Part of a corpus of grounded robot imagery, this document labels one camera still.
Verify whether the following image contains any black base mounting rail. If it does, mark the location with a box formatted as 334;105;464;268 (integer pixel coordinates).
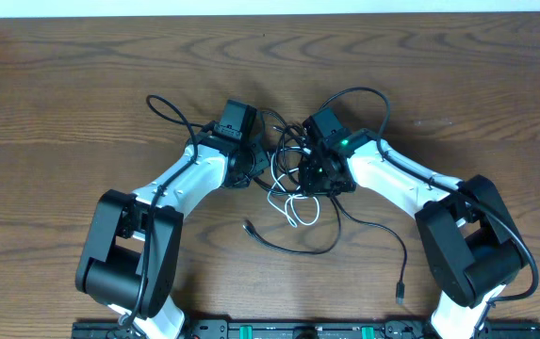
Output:
71;317;540;339

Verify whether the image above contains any white USB cable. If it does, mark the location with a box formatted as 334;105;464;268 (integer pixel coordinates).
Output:
266;146;321;229

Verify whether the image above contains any black USB cable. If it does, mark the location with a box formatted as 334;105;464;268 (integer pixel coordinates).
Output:
242;108;409;306

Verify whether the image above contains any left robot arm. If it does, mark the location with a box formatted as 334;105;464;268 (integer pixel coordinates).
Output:
72;100;269;338

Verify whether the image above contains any black right camera cable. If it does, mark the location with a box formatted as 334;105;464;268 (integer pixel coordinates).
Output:
319;86;540;339

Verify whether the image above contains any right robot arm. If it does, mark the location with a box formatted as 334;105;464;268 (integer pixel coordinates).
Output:
300;107;535;338

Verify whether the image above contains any black camera cable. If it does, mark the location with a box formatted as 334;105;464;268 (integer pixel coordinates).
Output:
319;86;540;339
118;94;214;331

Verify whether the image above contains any black left camera cable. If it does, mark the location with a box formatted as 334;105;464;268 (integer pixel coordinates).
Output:
118;94;214;331

